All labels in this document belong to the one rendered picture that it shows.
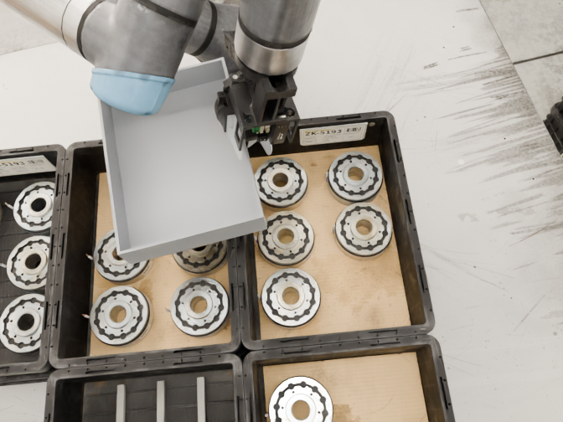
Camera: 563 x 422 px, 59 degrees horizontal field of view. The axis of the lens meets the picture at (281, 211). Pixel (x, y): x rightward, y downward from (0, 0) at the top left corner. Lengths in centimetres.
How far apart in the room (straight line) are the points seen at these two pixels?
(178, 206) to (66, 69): 75
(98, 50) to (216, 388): 58
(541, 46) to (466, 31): 105
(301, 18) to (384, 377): 61
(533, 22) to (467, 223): 149
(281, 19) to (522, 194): 82
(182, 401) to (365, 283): 37
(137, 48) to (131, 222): 32
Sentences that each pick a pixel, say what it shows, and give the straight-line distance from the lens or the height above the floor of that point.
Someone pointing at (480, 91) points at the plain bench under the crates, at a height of 70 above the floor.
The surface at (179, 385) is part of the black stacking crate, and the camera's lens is 90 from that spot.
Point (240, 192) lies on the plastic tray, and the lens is 73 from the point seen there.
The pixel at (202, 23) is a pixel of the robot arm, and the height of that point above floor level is 95.
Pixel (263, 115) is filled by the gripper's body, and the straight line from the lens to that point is 58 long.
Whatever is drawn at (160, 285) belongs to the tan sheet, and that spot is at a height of 83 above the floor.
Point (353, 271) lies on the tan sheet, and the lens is 91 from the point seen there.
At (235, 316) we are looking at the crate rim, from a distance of 79.
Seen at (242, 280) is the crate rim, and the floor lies 93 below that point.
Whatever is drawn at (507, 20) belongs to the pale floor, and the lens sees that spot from 245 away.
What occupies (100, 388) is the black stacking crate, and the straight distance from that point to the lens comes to 95.
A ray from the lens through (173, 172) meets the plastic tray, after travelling 76.
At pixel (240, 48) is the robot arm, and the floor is 130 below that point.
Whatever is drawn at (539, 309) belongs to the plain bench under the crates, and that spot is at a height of 70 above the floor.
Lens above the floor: 171
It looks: 68 degrees down
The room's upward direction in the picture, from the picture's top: 7 degrees counter-clockwise
